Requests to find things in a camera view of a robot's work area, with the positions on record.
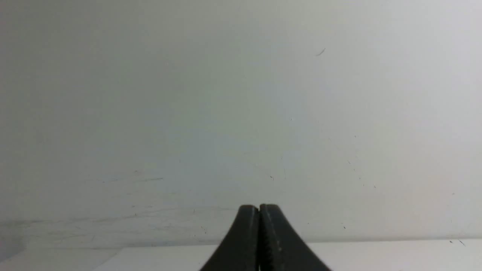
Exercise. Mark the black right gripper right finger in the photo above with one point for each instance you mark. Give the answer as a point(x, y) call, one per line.
point(280, 247)

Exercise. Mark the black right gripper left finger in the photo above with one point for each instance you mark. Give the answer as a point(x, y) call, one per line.
point(238, 251)

